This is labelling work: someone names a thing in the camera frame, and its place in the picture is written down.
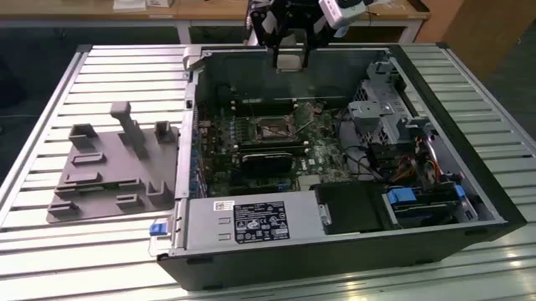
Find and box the black open PC case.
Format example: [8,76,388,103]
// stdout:
[156,43,528,291]

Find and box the black graphics card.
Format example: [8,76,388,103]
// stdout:
[241,151,294,175]

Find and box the small silver heat sink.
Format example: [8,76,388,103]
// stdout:
[299,175,322,191]

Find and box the black RAM stick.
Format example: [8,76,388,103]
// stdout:
[237,141,305,152]

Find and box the black RAM slot bank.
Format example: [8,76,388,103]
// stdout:
[233,95,295,116]

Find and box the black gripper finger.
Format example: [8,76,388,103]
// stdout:
[303,12,333,69]
[250,6,290,69]

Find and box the wooden desk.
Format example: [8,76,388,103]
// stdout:
[0,0,432,45]

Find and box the black plastic shroud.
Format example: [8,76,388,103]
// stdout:
[313,182,394,235]

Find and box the wooden cabinet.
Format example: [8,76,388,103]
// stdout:
[414,0,536,82]

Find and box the black internal cable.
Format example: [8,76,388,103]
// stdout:
[341,145,378,182]

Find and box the metal drive cage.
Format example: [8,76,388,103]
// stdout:
[346,61,432,145]

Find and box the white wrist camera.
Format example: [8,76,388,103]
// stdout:
[317,0,372,29]

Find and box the green motherboard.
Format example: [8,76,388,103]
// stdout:
[194,100,357,198]

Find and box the metal socket cover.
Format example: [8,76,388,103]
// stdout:
[291,102,326,135]

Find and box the white box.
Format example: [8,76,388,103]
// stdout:
[112,0,148,13]

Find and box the grey power supply unit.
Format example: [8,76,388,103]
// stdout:
[183,191,332,251]

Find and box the yellow orange wire bundle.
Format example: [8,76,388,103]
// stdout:
[393,156,441,186]

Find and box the CPU socket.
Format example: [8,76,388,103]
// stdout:
[253,115,297,144]

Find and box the grey parts rack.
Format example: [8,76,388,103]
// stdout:
[44,102,180,224]

